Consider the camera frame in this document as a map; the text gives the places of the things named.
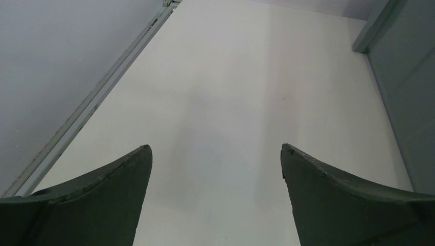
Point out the grey plastic storage bin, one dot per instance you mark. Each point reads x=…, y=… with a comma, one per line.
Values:
x=398, y=39

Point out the aluminium enclosure frame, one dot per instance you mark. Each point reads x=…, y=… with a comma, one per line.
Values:
x=55, y=58

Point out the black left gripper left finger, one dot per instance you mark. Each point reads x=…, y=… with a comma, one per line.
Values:
x=101, y=207

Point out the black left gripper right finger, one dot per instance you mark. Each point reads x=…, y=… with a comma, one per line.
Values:
x=333, y=207

